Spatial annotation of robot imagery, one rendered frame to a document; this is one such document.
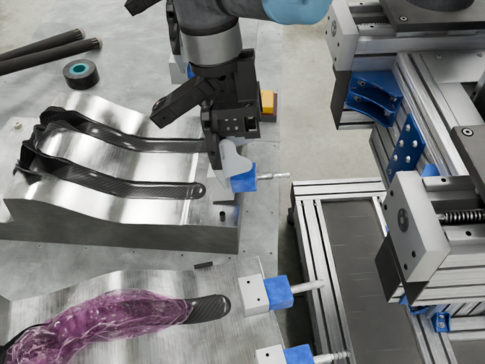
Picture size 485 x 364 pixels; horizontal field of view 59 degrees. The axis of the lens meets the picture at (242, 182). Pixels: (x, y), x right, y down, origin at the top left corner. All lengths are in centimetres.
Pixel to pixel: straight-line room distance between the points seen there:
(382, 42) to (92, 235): 68
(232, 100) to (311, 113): 164
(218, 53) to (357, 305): 103
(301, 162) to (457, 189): 135
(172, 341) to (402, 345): 89
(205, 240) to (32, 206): 28
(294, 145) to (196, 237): 138
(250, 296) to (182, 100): 30
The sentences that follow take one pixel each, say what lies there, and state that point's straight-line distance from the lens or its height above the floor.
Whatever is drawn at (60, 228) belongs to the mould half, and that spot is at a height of 85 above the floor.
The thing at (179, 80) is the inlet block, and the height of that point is 91.
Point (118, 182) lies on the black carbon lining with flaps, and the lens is 78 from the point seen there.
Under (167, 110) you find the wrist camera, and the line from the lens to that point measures 62.
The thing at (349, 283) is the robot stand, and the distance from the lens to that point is 144.
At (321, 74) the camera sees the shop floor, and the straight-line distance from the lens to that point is 249.
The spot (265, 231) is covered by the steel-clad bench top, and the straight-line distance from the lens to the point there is 80.
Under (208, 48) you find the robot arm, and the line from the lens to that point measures 54.
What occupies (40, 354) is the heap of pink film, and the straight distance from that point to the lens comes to 66.
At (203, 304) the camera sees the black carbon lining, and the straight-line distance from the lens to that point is 68.
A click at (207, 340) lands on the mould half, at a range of 65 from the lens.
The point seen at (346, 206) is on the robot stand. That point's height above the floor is 21.
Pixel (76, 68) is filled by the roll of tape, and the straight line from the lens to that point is 116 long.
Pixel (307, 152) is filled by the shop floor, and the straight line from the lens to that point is 203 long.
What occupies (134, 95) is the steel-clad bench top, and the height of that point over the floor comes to 80.
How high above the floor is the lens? 147
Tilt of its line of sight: 51 degrees down
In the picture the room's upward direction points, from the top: straight up
